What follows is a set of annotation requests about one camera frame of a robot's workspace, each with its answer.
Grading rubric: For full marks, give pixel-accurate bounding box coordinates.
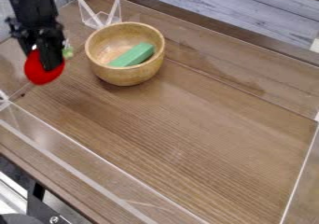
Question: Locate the clear acrylic corner bracket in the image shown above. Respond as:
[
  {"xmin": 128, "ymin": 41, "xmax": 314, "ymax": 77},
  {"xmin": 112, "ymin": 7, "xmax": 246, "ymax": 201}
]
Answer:
[{"xmin": 78, "ymin": 0, "xmax": 122, "ymax": 30}]

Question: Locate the red plush strawberry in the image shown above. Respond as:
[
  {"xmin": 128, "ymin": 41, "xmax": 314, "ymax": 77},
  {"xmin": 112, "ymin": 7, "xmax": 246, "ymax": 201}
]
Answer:
[{"xmin": 24, "ymin": 47, "xmax": 74, "ymax": 85}]

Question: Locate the green rectangular block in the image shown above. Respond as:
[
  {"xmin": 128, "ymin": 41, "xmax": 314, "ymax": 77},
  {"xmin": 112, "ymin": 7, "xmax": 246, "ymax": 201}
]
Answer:
[{"xmin": 108, "ymin": 43, "xmax": 155, "ymax": 67}]

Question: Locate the black table leg bracket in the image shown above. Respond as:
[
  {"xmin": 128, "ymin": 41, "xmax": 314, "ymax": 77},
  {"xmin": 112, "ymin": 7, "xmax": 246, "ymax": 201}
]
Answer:
[{"xmin": 27, "ymin": 183, "xmax": 71, "ymax": 224}]

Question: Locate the light wooden bowl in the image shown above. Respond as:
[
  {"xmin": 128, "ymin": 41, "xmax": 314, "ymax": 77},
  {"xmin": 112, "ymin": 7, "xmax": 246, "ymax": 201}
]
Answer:
[{"xmin": 84, "ymin": 21, "xmax": 166, "ymax": 86}]

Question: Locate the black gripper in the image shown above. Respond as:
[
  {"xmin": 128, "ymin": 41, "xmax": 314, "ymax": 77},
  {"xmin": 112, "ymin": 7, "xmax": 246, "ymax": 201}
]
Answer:
[{"xmin": 7, "ymin": 0, "xmax": 66, "ymax": 71}]

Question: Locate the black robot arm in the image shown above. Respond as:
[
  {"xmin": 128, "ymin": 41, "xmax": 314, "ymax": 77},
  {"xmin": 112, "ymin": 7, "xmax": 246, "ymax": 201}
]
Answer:
[{"xmin": 6, "ymin": 0, "xmax": 66, "ymax": 71}]

